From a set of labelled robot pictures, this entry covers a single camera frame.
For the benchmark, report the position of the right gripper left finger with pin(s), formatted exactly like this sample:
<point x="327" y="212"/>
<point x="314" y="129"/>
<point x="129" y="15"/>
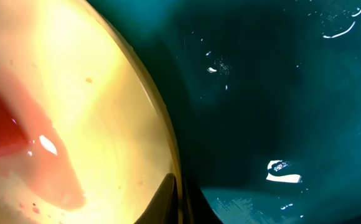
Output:
<point x="162" y="209"/>

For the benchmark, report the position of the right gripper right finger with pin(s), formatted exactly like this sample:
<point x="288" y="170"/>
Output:
<point x="196" y="209"/>

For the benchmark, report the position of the yellow-green rimmed plate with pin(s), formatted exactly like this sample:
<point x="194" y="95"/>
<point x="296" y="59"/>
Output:
<point x="84" y="133"/>

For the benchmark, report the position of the teal plastic tray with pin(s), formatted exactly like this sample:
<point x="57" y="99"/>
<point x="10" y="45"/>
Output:
<point x="264" y="97"/>

